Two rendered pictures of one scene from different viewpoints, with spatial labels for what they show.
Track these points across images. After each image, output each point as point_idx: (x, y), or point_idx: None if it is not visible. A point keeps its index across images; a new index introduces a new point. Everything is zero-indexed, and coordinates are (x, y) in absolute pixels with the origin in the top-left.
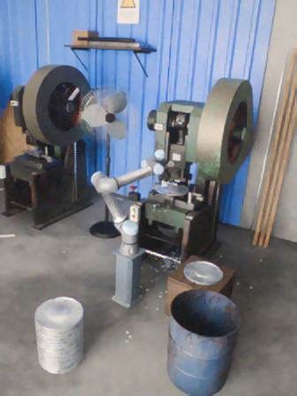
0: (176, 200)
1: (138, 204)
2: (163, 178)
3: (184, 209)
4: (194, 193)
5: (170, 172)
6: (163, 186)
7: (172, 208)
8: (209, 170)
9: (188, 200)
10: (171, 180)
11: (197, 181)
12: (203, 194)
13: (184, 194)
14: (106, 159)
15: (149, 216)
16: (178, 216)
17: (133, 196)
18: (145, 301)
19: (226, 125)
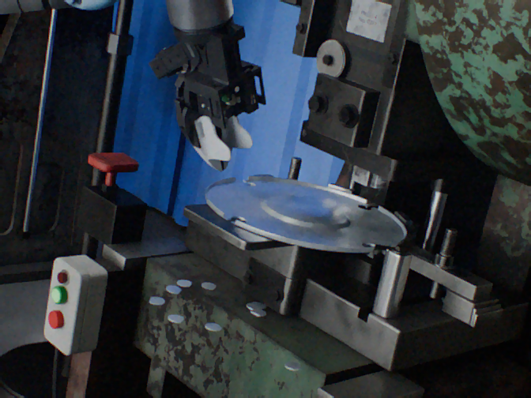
0: (314, 283)
1: (110, 261)
2: (203, 93)
3: (344, 347)
4: (438, 268)
5: (257, 71)
6: (212, 157)
7: (276, 324)
8: (490, 65)
9: (379, 297)
10: (364, 190)
11: (498, 217)
12: (512, 301)
13: (355, 249)
14: (111, 40)
15: (156, 343)
16: (285, 380)
17: (101, 212)
18: None
19: None
